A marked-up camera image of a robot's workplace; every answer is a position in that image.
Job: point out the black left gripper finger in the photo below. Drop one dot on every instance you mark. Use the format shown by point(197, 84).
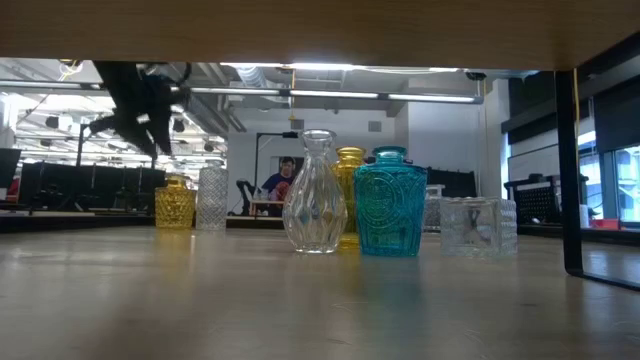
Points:
point(162, 120)
point(141, 135)

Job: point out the squat yellow diamond-cut vase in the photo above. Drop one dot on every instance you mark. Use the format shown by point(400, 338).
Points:
point(174, 205)

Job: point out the tall clear diamond-cut vase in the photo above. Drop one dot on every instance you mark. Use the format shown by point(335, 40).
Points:
point(211, 197)

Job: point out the clear swirl bulb vase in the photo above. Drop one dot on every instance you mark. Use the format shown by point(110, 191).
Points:
point(315, 210)

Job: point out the tall slim yellow vase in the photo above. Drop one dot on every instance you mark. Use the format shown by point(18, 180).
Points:
point(350, 165)

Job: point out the teal embossed medallion vase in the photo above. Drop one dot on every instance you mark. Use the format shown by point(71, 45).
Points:
point(390, 205)

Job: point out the clear square hobnail vase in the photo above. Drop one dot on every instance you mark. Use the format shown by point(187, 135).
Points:
point(477, 227)

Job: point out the black partition row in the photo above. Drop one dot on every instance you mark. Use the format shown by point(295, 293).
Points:
point(60, 187)

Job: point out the background wooden table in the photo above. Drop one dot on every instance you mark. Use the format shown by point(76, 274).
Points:
point(265, 203)

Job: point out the person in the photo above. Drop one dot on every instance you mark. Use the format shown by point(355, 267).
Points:
point(280, 185)

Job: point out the black monitor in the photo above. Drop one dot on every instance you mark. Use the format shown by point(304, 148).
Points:
point(9, 170)

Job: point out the bright ceiling panel light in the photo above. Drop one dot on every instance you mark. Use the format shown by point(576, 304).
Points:
point(320, 66)

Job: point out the long ceiling light tube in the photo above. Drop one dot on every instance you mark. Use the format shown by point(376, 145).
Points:
point(340, 94)

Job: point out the clear round glass vase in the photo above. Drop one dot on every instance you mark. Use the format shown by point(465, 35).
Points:
point(434, 212)

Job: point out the black board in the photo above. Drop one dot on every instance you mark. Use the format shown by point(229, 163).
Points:
point(457, 182)

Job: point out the red box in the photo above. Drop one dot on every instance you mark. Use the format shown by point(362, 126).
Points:
point(605, 224)

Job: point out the grey air duct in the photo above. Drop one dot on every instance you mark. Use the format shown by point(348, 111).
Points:
point(252, 77)

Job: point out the grey wall vent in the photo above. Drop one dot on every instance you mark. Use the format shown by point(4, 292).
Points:
point(297, 124)
point(374, 126)

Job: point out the black security camera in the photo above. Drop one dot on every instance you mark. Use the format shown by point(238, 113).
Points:
point(475, 76)

